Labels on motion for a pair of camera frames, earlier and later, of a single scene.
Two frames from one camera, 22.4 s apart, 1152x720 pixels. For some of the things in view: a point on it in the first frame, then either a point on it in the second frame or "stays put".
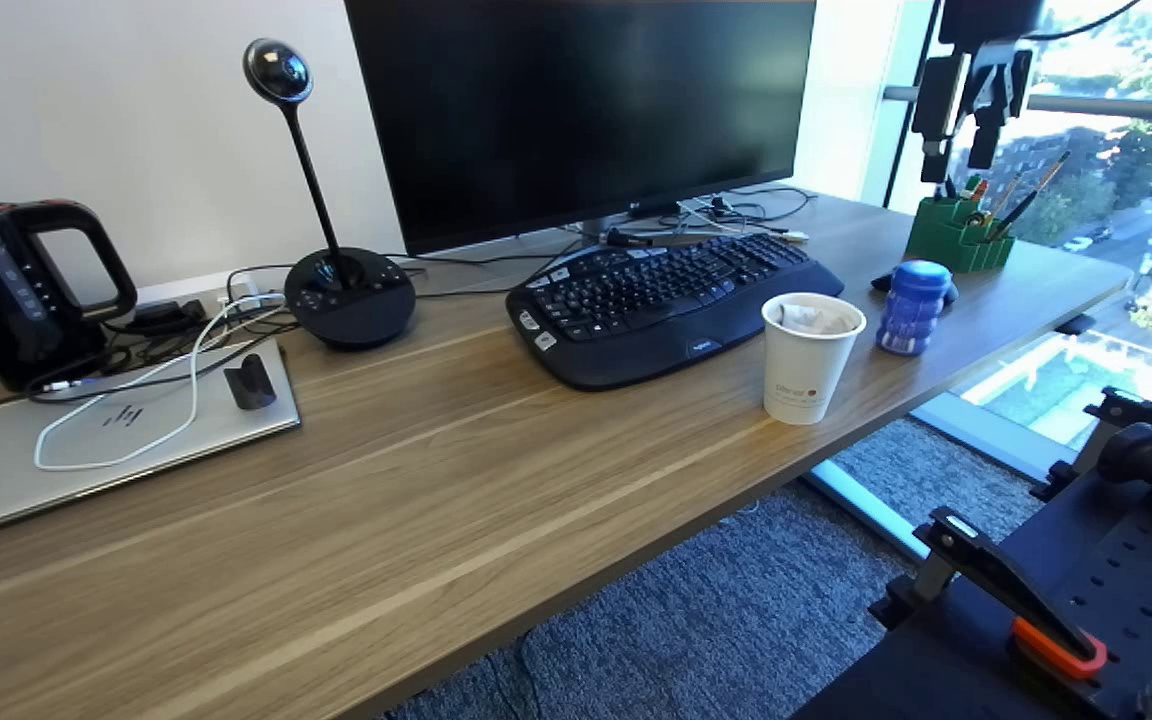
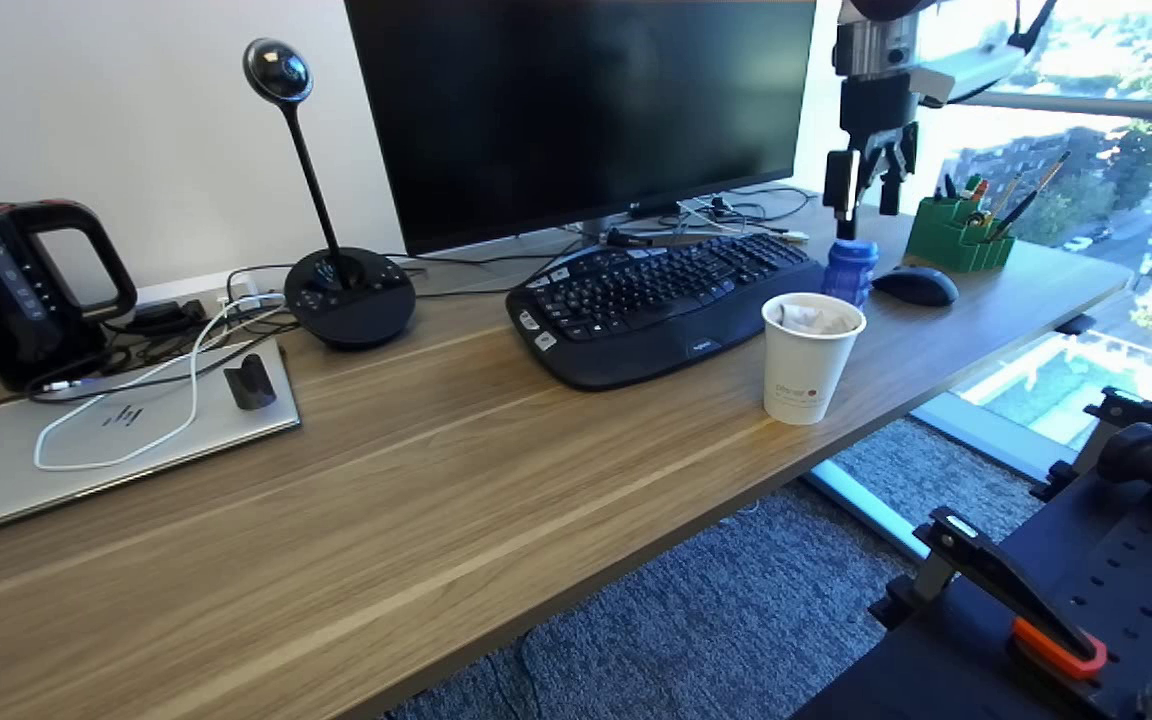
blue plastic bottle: [913, 297] → [851, 268]
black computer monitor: [501, 115] stays put
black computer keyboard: [653, 307] stays put
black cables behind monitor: [744, 215] stays put
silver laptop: [90, 441] stays put
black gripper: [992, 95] → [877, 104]
